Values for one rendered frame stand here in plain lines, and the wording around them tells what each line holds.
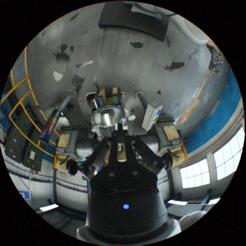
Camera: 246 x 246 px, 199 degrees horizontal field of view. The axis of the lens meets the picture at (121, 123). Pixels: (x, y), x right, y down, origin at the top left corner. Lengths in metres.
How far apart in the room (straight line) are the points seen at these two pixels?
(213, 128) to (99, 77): 5.63
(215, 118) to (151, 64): 5.29
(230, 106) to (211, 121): 1.74
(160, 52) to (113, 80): 0.40
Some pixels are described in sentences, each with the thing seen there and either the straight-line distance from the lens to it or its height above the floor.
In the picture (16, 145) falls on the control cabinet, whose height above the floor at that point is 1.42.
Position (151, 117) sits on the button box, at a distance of 0.35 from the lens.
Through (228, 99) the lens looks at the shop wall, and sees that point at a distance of 5.77.
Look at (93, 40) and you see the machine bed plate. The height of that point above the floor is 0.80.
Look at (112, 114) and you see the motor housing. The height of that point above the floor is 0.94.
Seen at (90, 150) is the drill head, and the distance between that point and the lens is 0.70.
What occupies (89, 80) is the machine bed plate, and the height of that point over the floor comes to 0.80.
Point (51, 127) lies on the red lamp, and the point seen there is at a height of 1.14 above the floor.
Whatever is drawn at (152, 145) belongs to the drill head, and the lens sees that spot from 0.69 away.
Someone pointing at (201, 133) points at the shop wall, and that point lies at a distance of 5.75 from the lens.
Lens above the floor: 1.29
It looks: 39 degrees down
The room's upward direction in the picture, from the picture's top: 174 degrees clockwise
